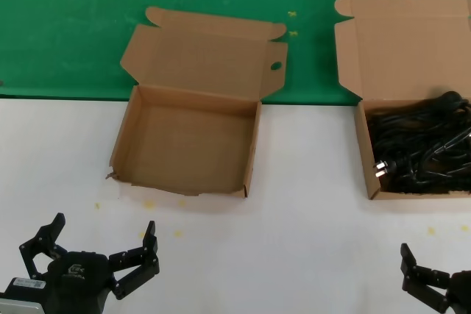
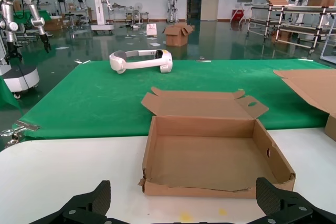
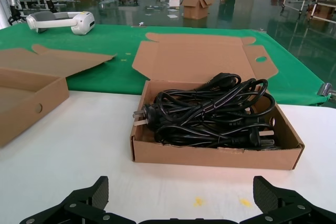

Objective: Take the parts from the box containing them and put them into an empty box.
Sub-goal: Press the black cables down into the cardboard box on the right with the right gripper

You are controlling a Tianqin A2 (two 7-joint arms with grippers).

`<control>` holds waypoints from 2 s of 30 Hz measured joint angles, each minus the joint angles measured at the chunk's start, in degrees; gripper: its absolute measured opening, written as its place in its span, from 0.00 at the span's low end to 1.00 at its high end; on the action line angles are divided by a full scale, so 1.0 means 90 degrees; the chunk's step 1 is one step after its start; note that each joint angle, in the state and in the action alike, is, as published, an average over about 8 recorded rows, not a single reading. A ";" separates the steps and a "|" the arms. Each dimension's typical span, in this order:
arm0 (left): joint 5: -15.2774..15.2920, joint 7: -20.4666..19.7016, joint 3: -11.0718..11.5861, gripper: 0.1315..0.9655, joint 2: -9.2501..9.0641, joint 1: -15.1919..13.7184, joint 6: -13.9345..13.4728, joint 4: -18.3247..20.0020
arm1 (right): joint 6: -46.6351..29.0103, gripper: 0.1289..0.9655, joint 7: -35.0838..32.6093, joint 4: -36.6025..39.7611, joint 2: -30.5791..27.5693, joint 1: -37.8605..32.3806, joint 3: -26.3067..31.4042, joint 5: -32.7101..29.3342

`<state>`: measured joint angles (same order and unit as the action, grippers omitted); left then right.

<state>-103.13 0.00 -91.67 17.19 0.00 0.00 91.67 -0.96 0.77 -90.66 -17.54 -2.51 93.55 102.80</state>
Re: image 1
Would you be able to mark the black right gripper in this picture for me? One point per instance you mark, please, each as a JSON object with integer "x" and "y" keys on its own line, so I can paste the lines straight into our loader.
{"x": 461, "y": 292}

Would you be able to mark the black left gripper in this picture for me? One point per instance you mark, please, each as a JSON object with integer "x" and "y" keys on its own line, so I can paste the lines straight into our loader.
{"x": 79, "y": 284}

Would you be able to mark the cardboard box with torn edge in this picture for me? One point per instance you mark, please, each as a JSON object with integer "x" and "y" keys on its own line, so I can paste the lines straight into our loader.
{"x": 191, "y": 145}

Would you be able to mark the brown cardboard box intact edge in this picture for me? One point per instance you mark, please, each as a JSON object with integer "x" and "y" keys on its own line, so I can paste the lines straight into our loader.
{"x": 404, "y": 53}

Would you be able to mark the green table cloth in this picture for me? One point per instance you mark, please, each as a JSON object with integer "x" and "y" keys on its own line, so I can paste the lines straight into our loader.
{"x": 73, "y": 34}

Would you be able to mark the grey labelled wrist camera box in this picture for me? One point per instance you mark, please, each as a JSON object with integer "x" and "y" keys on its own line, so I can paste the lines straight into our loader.
{"x": 22, "y": 297}

